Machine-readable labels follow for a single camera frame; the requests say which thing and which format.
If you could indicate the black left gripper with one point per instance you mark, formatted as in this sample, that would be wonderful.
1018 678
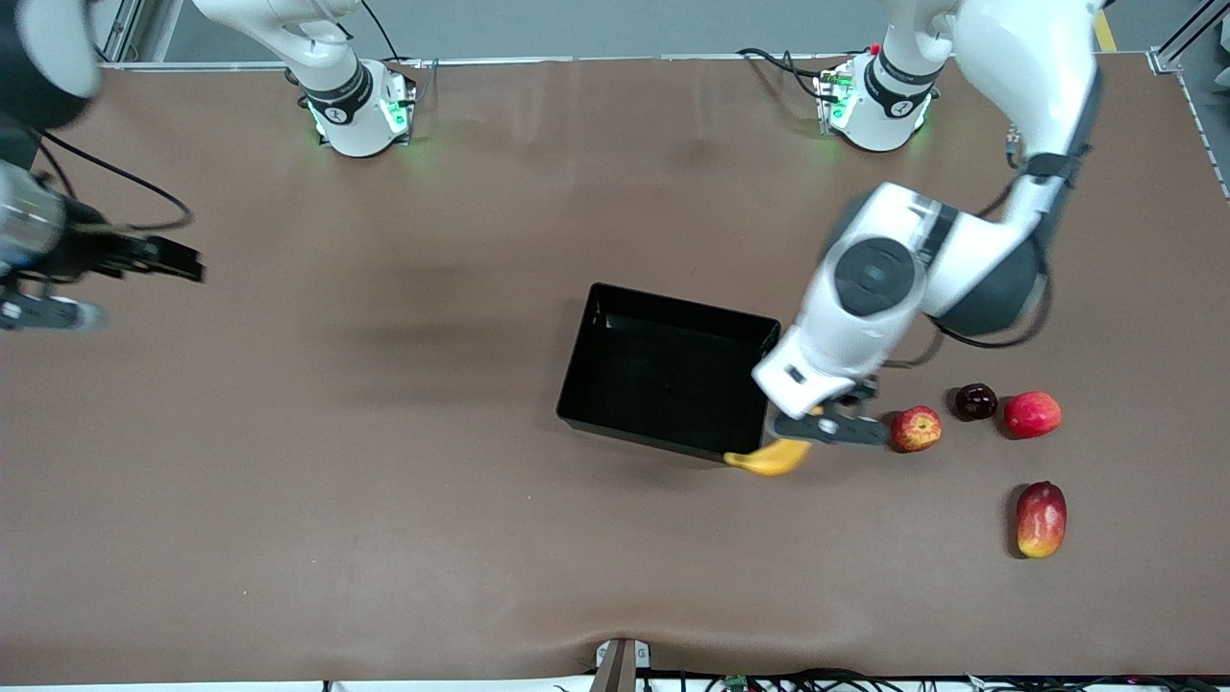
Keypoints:
848 400

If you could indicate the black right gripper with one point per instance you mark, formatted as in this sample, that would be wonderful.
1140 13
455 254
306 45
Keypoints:
85 252

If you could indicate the red yellow apple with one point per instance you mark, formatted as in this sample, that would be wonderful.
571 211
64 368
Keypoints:
916 429

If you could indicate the yellow banana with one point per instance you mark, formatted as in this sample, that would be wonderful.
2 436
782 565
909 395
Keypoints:
774 459

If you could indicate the black plastic box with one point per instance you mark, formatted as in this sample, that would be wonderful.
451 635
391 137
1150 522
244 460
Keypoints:
663 384

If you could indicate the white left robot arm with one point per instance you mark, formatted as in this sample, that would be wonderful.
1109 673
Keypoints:
1028 58

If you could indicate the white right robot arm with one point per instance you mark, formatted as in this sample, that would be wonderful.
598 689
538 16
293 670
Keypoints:
351 115

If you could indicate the dark purple plum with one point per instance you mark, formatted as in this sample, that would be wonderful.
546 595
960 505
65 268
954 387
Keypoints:
975 402

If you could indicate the red peach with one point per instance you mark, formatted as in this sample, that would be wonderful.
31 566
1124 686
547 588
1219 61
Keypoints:
1033 415

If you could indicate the red yellow mango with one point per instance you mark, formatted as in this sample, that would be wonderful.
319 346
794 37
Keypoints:
1042 519

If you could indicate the brown table mat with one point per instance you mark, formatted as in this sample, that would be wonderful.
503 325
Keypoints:
288 481

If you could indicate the aluminium frame profile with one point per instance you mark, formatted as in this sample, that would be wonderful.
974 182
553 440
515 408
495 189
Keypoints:
1201 125
120 29

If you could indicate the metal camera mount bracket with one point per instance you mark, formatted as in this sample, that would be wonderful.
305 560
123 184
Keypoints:
620 665

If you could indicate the metal table edge rail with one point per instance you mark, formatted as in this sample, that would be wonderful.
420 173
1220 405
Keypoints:
625 59

